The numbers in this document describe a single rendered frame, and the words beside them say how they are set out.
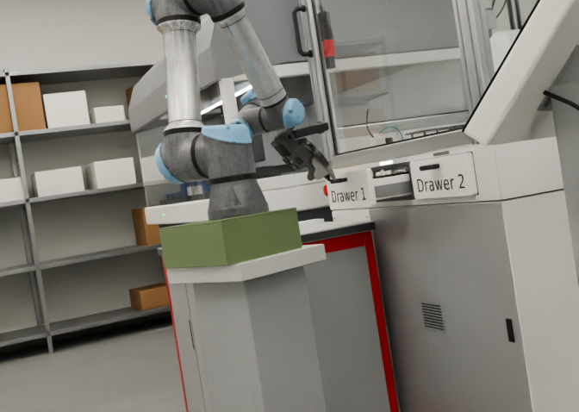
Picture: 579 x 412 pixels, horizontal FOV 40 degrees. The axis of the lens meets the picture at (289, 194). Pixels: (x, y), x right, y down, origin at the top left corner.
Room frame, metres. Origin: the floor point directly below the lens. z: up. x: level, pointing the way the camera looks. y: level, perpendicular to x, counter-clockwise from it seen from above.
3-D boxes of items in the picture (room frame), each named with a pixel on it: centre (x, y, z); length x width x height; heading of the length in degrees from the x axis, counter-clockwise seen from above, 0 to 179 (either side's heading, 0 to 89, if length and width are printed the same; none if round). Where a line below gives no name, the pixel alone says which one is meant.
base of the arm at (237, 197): (1.96, 0.13, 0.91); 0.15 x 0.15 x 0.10
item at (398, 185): (2.49, -0.38, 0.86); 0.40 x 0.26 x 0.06; 111
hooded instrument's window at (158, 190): (4.18, 0.00, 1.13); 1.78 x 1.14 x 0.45; 21
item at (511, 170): (2.60, -0.77, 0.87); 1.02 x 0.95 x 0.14; 21
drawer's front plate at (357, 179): (2.41, -0.18, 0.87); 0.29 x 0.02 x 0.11; 21
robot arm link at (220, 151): (1.97, 0.14, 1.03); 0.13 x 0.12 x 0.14; 55
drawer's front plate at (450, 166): (2.17, -0.42, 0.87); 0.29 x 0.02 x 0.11; 21
